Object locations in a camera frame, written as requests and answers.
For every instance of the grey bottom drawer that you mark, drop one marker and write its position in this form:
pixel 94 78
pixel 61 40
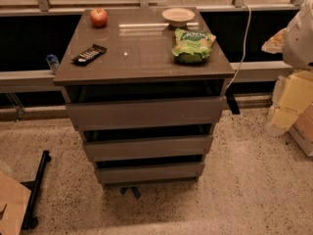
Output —
pixel 149 173

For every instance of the cardboard box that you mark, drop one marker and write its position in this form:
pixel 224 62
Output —
pixel 302 131

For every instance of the grey top drawer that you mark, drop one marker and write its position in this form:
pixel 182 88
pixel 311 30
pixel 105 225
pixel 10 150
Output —
pixel 147 113

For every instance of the green chip bag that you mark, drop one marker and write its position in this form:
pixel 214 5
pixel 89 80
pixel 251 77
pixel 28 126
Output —
pixel 192 47

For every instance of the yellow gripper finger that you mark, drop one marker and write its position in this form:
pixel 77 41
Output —
pixel 274 44
pixel 291 97

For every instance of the red apple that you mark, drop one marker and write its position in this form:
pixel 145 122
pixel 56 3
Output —
pixel 98 17

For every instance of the grey drawer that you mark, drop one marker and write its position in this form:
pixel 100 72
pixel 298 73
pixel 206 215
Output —
pixel 149 173
pixel 147 113
pixel 148 148

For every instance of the brown cardboard sheet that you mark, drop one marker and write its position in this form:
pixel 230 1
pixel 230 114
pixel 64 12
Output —
pixel 13 203

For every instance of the black metal stand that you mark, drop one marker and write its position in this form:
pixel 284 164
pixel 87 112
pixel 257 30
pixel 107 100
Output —
pixel 29 220

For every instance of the black remote control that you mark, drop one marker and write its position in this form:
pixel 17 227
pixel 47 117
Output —
pixel 89 55

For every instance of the grey drawer cabinet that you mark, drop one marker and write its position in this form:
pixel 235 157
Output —
pixel 138 66

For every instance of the small plastic water bottle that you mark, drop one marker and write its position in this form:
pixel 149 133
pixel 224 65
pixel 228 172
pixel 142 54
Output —
pixel 53 62

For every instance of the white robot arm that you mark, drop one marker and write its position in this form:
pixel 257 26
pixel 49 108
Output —
pixel 298 40

